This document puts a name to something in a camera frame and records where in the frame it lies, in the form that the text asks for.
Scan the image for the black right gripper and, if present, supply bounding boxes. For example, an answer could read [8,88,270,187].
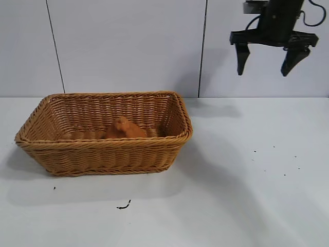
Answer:
[229,0,319,77]

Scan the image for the knobbed orange fruit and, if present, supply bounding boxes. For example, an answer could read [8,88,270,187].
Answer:
[104,116,148,140]

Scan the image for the brown woven wicker basket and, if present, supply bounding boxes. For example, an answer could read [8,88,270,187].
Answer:
[14,90,194,177]

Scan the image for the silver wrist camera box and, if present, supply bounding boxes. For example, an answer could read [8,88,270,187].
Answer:
[243,0,268,14]

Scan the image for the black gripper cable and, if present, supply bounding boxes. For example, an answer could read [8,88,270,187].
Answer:
[245,0,326,33]

